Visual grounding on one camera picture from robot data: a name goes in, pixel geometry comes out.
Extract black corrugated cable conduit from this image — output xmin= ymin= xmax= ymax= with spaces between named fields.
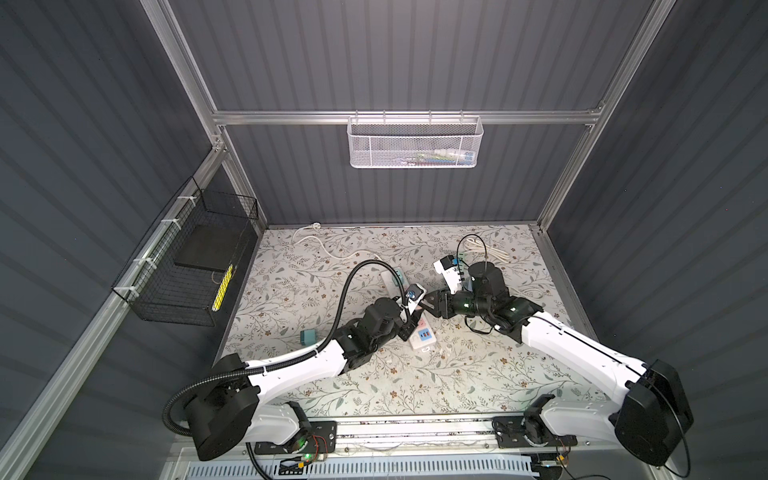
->
xmin=163 ymin=259 xmax=412 ymax=480

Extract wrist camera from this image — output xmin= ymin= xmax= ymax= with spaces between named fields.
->
xmin=433 ymin=254 xmax=466 ymax=294
xmin=402 ymin=283 xmax=426 ymax=315

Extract items in white basket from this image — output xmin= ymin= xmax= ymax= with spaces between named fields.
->
xmin=396 ymin=148 xmax=477 ymax=168

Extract black foam pad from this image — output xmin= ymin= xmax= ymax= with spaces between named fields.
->
xmin=174 ymin=225 xmax=240 ymax=272

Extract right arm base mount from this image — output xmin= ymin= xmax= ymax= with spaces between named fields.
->
xmin=491 ymin=414 xmax=578 ymax=448

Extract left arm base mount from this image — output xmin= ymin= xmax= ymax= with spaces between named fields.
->
xmin=253 ymin=421 xmax=338 ymax=455

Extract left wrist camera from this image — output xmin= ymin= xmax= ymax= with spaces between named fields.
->
xmin=402 ymin=283 xmax=426 ymax=315

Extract white power strip cord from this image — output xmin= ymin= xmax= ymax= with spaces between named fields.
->
xmin=293 ymin=223 xmax=385 ymax=265

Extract white multicolour power strip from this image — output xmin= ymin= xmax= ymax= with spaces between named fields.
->
xmin=381 ymin=269 xmax=437 ymax=353

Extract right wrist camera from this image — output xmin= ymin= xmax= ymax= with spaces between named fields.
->
xmin=433 ymin=254 xmax=466 ymax=294

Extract white coiled power cable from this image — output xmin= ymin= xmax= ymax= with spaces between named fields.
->
xmin=463 ymin=237 xmax=512 ymax=265

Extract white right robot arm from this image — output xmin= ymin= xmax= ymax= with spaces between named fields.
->
xmin=405 ymin=257 xmax=694 ymax=467

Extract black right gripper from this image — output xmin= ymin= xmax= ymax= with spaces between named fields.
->
xmin=421 ymin=284 xmax=489 ymax=319

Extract white wire mesh basket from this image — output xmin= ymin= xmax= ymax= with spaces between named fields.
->
xmin=346 ymin=115 xmax=484 ymax=169

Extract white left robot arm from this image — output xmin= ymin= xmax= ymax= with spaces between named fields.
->
xmin=163 ymin=298 xmax=418 ymax=461

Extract black wire mesh basket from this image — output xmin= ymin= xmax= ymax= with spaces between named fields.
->
xmin=113 ymin=180 xmax=259 ymax=327

